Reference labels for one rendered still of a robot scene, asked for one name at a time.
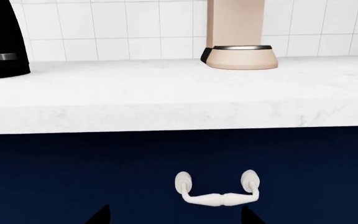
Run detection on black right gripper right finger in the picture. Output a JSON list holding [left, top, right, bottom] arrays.
[[241, 205, 267, 224]]

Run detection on beige coffee machine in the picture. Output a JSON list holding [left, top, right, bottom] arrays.
[[200, 0, 278, 71]]

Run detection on navy blue cabinet drawer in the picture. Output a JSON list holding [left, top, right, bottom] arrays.
[[0, 125, 358, 224]]

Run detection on white drawer handle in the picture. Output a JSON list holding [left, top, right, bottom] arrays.
[[174, 169, 260, 207]]

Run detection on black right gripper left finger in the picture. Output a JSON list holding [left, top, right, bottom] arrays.
[[85, 203, 111, 224]]

